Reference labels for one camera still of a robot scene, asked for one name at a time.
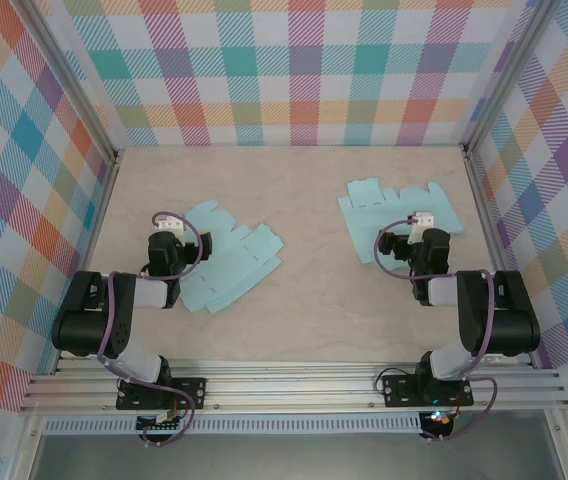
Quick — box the white slotted cable duct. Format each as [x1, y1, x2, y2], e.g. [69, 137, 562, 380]
[43, 412, 425, 436]

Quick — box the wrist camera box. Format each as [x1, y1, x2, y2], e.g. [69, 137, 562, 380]
[156, 213, 186, 235]
[411, 209, 437, 237]

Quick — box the grey metal sheet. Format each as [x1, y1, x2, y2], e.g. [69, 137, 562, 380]
[31, 433, 563, 480]

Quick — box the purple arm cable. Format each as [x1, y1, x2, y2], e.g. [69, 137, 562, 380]
[96, 211, 204, 448]
[374, 217, 498, 444]

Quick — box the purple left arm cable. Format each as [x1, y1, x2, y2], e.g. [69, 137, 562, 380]
[96, 211, 204, 448]

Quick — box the aluminium side rail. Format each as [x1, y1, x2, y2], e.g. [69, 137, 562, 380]
[462, 144, 536, 369]
[53, 149, 125, 376]

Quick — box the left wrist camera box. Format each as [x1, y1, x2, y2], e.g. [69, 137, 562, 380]
[156, 213, 186, 235]

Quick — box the wide aluminium base rail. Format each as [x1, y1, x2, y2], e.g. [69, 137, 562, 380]
[18, 355, 568, 415]

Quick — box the small green circuit board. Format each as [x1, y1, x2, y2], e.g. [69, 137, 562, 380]
[136, 412, 185, 432]

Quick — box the circuit board with lit LED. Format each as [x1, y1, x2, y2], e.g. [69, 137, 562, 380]
[422, 410, 454, 429]

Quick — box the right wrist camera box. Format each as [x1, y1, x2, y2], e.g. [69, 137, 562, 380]
[411, 209, 437, 237]

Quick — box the short aluminium frame post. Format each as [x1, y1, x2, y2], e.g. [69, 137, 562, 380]
[543, 409, 568, 480]
[11, 413, 48, 480]

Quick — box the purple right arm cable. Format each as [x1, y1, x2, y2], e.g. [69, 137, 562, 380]
[374, 217, 498, 444]

